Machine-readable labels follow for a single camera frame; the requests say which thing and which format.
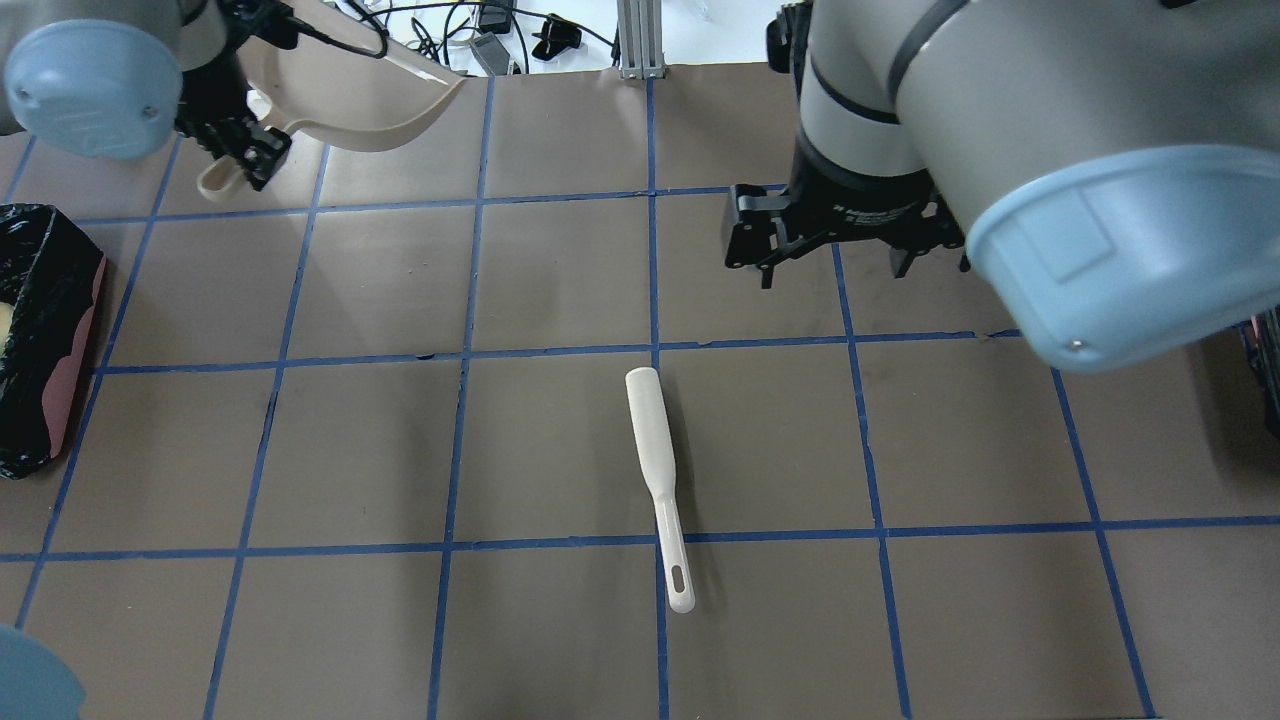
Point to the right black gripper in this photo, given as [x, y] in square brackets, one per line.
[862, 203]

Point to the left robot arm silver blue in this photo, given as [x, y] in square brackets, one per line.
[114, 79]

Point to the beige hand brush black bristles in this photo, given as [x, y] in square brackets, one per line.
[656, 455]

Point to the beige plastic dustpan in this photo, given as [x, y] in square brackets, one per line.
[331, 74]

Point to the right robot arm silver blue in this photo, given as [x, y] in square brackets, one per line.
[1108, 167]

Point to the bin with black trash bag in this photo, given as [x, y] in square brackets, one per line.
[52, 278]

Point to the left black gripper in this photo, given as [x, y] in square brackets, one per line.
[212, 103]

